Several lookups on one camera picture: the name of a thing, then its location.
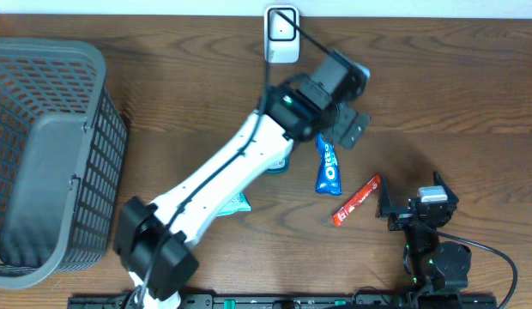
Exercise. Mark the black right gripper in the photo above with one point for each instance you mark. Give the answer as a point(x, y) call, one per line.
point(402, 215)

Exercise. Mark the white barcode scanner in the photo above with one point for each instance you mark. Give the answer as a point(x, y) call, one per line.
point(281, 39)

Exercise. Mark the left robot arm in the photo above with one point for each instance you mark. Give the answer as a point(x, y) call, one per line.
point(154, 240)

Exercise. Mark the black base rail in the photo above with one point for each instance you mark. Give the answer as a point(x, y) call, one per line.
point(208, 301)

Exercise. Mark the grey plastic shopping basket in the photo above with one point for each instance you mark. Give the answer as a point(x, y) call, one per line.
point(62, 147)

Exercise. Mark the blue Oreo cookie pack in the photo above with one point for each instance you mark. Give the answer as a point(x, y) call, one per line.
point(328, 178)

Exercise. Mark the teal mouthwash bottle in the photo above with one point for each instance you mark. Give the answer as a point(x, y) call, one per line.
point(278, 167)

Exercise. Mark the red Nescafe stick sachet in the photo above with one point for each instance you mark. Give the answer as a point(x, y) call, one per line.
point(356, 200)

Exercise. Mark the white teal wet wipes pack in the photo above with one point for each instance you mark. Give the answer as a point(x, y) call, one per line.
point(237, 203)

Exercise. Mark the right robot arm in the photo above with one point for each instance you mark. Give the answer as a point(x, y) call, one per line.
point(440, 269)

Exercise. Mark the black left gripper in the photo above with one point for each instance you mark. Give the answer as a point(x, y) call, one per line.
point(342, 120)

